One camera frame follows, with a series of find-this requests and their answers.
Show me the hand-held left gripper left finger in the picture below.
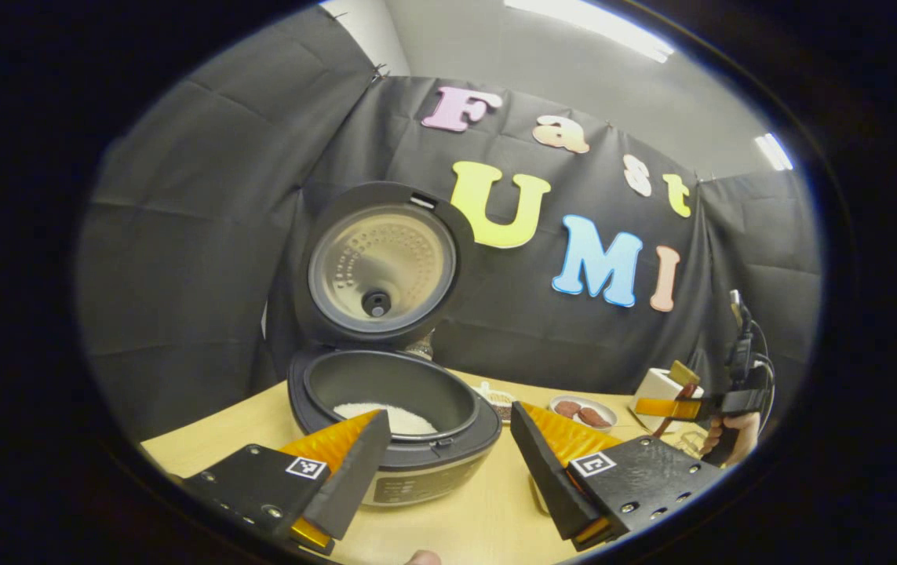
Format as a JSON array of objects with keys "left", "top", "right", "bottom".
[{"left": 181, "top": 410, "right": 392, "bottom": 556}]

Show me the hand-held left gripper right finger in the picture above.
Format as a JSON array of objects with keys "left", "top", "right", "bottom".
[{"left": 509, "top": 402, "right": 724, "bottom": 552}]

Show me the brown wooden spoon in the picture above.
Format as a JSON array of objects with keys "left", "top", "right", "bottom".
[{"left": 652, "top": 382, "right": 698, "bottom": 439}]

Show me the metal wire chopstick holder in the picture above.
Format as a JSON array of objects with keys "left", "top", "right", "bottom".
[{"left": 672, "top": 428, "right": 724, "bottom": 460}]

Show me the white rice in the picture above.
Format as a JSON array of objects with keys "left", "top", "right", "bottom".
[{"left": 334, "top": 403, "right": 439, "bottom": 436}]

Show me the grey and silver rice cooker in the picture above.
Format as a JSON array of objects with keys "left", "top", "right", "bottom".
[{"left": 287, "top": 182, "right": 502, "bottom": 507}]

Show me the white round plate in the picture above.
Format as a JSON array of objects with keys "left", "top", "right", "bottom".
[{"left": 549, "top": 395, "right": 618, "bottom": 432}]

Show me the white divided dish of beans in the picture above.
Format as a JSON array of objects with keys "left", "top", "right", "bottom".
[{"left": 472, "top": 382, "right": 513, "bottom": 421}]

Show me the small ceiling light panel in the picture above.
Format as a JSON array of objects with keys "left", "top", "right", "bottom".
[{"left": 754, "top": 133, "right": 794, "bottom": 172}]

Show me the black backdrop cloth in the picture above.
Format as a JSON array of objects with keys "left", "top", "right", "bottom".
[{"left": 75, "top": 8, "right": 822, "bottom": 444}]

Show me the long ceiling light panel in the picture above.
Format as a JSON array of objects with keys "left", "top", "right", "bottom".
[{"left": 505, "top": 0, "right": 675, "bottom": 64}]

